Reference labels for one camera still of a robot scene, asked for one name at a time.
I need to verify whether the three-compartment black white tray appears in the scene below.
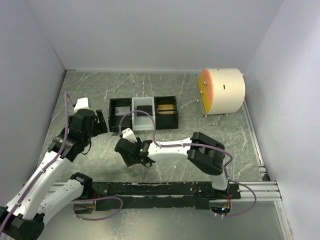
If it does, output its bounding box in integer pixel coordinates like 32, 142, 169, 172
108, 96, 179, 133

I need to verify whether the tan leather card holder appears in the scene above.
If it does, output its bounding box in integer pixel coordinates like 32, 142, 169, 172
128, 164, 139, 170

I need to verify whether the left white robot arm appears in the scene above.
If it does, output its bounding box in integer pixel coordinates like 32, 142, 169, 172
0, 108, 108, 240

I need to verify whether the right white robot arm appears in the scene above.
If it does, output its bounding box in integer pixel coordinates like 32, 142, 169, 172
114, 132, 230, 199

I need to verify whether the silver card in tray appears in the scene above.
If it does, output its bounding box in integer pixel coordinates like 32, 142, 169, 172
114, 106, 131, 116

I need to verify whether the black card in tray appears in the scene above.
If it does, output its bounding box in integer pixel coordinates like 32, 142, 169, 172
137, 105, 153, 116

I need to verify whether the gold card in tray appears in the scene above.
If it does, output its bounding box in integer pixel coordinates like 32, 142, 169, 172
157, 104, 176, 115

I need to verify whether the cream drum with orange face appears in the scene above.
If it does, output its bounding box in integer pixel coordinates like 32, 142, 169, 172
197, 68, 246, 118

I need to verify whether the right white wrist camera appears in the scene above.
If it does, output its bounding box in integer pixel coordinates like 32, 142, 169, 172
121, 128, 137, 143

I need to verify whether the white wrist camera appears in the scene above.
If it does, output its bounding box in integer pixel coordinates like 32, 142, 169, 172
73, 97, 91, 113
121, 128, 137, 143

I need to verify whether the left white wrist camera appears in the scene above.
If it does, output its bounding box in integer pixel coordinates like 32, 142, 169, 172
73, 97, 91, 113

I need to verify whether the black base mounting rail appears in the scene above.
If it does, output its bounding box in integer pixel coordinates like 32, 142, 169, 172
62, 181, 242, 212

